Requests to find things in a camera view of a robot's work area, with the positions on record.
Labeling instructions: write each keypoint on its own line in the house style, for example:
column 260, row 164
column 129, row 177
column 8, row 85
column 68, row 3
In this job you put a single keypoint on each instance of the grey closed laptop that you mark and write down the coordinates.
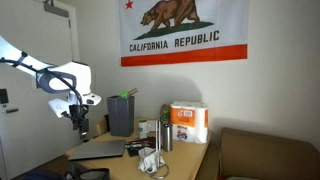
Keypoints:
column 98, row 149

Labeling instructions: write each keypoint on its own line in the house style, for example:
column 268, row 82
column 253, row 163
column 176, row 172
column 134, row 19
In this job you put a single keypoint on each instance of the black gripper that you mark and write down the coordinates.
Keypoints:
column 80, row 115

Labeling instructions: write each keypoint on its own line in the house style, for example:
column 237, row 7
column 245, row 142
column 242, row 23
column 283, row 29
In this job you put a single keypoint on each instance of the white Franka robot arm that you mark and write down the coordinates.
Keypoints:
column 13, row 56

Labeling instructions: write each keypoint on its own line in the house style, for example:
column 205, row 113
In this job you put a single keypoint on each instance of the grey plastic trash bin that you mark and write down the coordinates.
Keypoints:
column 120, row 116

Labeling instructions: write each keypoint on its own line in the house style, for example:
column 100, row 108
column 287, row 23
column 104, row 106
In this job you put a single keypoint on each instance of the white door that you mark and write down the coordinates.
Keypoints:
column 30, row 133

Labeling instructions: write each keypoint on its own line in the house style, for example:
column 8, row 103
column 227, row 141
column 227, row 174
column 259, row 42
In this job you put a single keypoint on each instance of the black door keypad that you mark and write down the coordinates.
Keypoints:
column 3, row 96

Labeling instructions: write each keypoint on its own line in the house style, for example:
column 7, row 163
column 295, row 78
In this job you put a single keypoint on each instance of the stainless steel tumbler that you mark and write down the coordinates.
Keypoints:
column 167, row 137

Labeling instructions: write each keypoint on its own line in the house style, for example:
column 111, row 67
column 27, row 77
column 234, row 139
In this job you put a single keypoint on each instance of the black and blue backpack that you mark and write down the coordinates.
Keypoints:
column 90, row 174

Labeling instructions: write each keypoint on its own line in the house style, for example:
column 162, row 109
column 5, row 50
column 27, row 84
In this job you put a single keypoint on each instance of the brown couch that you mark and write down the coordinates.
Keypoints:
column 266, row 156

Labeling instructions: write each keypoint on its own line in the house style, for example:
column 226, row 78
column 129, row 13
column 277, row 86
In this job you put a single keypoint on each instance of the brown cardboard tube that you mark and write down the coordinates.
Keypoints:
column 133, row 91

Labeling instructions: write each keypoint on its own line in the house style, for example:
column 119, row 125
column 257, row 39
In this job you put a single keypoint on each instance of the black notebook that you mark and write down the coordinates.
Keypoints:
column 140, row 148

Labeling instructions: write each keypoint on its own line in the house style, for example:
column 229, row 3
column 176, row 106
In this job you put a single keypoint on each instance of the California Republic flag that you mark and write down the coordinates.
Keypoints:
column 186, row 30

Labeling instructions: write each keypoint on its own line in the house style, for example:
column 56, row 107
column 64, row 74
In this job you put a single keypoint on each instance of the red and white marker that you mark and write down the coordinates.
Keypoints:
column 140, row 142

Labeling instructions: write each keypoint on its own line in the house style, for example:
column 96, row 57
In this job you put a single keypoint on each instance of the grey door closer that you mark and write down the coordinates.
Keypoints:
column 56, row 9

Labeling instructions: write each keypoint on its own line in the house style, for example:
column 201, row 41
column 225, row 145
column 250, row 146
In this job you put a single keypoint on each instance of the white mug with green print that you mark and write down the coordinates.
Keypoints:
column 143, row 128

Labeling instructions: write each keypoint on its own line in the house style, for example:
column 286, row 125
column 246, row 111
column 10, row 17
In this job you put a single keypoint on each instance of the paper towel roll pack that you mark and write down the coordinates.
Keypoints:
column 189, row 121

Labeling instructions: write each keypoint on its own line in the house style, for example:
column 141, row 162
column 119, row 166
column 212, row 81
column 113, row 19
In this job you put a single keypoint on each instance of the green capped bottle in bin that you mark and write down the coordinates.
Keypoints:
column 124, row 94

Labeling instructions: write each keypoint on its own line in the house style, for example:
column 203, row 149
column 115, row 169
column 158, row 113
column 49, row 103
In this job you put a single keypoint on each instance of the metal paper towel holder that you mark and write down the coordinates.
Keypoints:
column 157, row 136

